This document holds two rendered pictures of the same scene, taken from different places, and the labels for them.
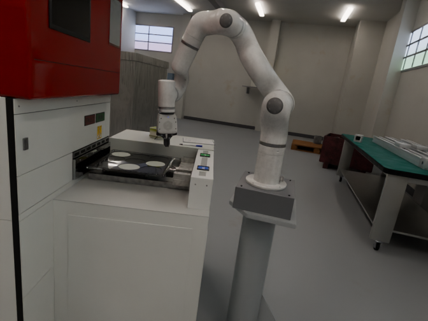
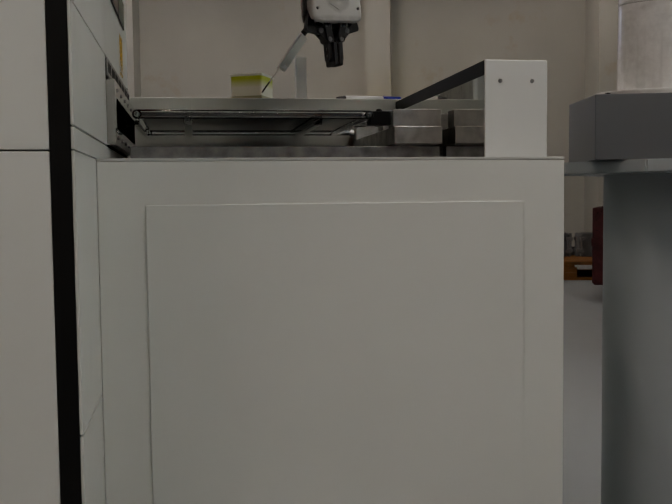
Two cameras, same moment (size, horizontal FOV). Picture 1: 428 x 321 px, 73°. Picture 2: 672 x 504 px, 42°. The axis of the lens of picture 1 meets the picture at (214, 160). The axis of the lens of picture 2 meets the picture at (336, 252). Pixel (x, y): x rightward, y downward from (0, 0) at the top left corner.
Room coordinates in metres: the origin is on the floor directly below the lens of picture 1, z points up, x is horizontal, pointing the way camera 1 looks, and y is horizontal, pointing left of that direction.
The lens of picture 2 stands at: (-0.09, 0.46, 0.77)
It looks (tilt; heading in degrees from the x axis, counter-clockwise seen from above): 4 degrees down; 352
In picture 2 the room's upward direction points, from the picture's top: 1 degrees counter-clockwise
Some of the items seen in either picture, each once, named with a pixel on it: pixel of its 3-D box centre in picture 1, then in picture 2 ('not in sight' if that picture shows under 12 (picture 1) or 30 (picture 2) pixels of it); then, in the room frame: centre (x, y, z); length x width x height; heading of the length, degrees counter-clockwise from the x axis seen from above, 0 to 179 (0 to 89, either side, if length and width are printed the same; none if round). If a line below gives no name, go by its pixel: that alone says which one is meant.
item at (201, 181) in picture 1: (202, 174); (459, 124); (1.40, 0.05, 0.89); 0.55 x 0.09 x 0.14; 2
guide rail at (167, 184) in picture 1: (139, 181); (288, 155); (1.34, 0.35, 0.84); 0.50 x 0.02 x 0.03; 92
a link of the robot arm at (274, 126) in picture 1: (275, 118); not in sight; (1.25, -0.24, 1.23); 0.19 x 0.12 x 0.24; 161
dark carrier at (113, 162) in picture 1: (135, 161); (246, 123); (1.45, 0.41, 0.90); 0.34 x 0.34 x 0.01; 2
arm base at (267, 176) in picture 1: (269, 164); (655, 41); (1.29, -0.25, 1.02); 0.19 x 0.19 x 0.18
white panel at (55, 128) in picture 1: (75, 140); (100, 28); (1.26, 0.63, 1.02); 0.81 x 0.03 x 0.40; 2
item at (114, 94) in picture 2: (93, 158); (122, 124); (1.43, 0.62, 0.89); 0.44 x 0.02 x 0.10; 2
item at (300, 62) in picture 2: not in sight; (292, 66); (1.70, 0.31, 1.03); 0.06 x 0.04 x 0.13; 92
